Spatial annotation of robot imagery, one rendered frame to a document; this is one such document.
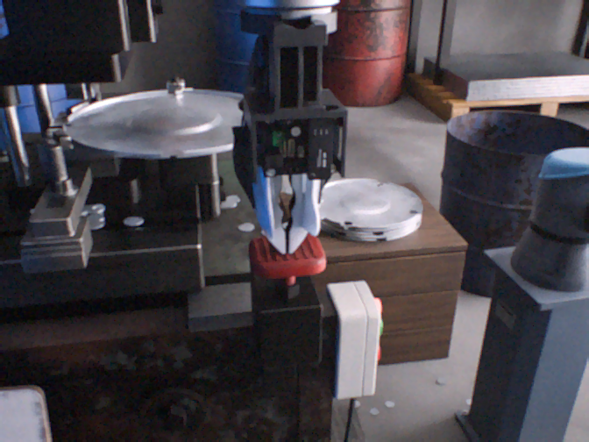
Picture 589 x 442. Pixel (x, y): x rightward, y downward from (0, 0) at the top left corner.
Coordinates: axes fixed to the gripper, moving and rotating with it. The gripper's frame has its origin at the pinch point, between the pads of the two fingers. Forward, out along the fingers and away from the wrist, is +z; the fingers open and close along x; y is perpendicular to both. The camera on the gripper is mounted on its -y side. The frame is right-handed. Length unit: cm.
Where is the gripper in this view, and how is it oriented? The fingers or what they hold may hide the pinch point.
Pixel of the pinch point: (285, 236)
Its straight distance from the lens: 53.1
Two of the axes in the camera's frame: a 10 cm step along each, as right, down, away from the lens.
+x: 9.9, -0.8, 1.5
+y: 1.7, 4.6, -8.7
